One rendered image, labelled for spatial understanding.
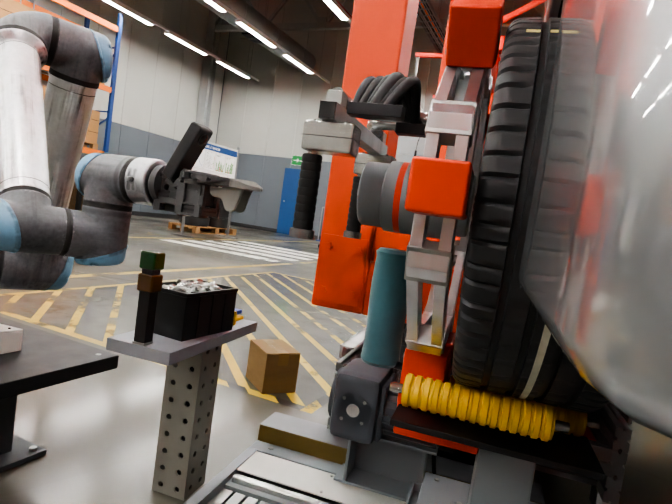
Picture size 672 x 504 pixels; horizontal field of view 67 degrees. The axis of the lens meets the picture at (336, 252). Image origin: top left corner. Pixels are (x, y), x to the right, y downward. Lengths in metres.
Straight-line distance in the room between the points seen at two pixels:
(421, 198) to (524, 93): 0.19
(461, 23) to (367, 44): 0.76
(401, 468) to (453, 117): 1.06
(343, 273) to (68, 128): 0.82
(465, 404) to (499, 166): 0.41
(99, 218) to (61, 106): 0.48
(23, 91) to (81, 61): 0.24
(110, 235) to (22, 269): 0.58
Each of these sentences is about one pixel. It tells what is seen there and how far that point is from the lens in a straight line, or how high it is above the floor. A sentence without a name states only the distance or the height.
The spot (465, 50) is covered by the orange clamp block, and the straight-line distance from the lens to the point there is 0.85.
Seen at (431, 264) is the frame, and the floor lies 0.75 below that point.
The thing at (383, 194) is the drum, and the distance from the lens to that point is 0.95.
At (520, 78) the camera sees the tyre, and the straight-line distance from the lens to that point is 0.74.
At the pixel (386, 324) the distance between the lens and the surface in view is 1.11.
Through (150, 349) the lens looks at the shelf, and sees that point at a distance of 1.20.
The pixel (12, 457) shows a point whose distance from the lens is 1.73.
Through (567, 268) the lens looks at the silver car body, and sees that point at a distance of 0.26.
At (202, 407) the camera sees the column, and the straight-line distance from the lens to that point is 1.45.
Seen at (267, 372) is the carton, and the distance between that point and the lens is 2.23.
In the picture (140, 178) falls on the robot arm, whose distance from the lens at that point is 1.00.
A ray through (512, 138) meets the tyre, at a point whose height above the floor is 0.92.
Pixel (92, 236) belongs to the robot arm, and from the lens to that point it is 1.05.
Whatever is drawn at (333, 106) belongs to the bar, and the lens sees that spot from 0.85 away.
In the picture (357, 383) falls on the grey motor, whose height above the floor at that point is 0.39.
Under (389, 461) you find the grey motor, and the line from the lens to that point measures 1.54.
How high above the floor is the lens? 0.80
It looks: 4 degrees down
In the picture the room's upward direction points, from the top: 8 degrees clockwise
